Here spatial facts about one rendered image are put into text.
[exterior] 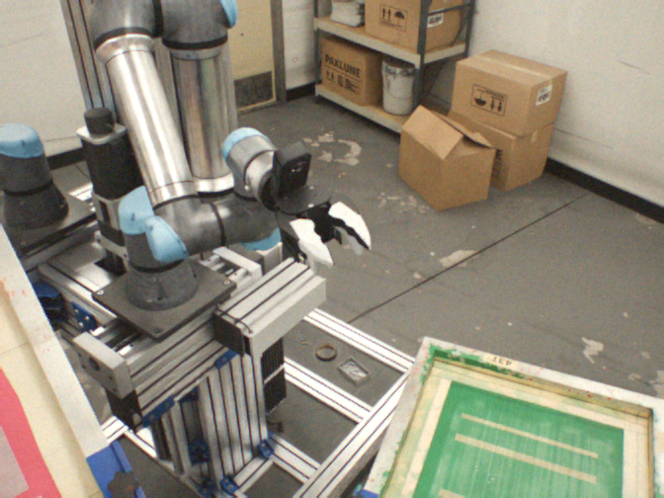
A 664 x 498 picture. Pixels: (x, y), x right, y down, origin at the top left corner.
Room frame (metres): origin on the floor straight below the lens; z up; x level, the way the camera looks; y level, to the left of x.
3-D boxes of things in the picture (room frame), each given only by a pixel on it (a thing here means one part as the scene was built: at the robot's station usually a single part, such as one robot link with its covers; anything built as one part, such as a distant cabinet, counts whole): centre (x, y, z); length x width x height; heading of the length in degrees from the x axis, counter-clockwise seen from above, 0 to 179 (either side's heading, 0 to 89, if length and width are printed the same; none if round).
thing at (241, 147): (0.88, 0.12, 1.65); 0.11 x 0.08 x 0.09; 28
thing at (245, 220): (0.87, 0.14, 1.55); 0.11 x 0.08 x 0.11; 118
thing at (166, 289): (1.05, 0.36, 1.31); 0.15 x 0.15 x 0.10
